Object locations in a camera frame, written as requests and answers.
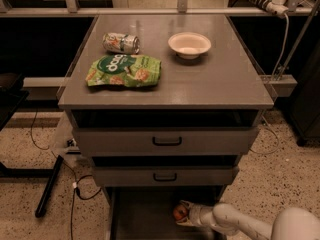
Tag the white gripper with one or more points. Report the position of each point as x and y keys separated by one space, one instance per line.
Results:
x=196 y=214

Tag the red apple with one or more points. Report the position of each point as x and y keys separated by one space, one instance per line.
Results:
x=180 y=212

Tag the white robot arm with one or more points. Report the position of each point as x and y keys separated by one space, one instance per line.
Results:
x=290 y=224

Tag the bottom open drawer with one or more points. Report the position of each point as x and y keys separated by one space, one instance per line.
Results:
x=146 y=213

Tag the top grey drawer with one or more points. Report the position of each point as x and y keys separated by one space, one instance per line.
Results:
x=98 y=143

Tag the grey drawer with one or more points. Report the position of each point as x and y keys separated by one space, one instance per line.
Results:
x=98 y=143
x=170 y=176

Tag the middle grey drawer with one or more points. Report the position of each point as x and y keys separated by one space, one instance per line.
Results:
x=170 y=176

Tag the grey drawer cabinet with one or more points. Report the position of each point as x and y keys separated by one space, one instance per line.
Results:
x=218 y=90

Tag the black table leg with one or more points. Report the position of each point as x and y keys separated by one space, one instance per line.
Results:
x=41 y=208

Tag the green chip bag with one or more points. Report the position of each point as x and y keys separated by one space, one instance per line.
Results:
x=130 y=71

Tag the white bowl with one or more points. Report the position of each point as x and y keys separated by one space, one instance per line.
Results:
x=189 y=45

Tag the crushed soda can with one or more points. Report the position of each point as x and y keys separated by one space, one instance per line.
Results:
x=121 y=43

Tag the dark side table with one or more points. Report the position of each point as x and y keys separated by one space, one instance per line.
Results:
x=12 y=95

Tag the black striped handle device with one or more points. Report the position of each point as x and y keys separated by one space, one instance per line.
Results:
x=274 y=7

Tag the metal rail frame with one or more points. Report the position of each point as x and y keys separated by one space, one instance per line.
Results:
x=146 y=0

